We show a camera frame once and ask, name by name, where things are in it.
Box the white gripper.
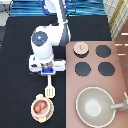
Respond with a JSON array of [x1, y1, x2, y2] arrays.
[[29, 55, 66, 75]]

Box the cream toy spatula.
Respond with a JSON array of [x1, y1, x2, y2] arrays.
[[45, 75, 55, 98]]

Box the pink pot lid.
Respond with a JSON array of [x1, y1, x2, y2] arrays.
[[73, 42, 89, 58]]

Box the cream round plate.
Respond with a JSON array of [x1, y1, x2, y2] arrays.
[[32, 98, 54, 122]]

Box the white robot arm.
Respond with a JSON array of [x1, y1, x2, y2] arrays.
[[29, 0, 71, 75]]

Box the black table mat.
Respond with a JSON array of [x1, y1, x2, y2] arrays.
[[0, 15, 113, 128]]

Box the grey toy sink bowl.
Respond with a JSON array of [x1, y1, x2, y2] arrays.
[[76, 87, 116, 128]]

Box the grey sink faucet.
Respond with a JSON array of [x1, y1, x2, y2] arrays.
[[111, 93, 128, 111]]

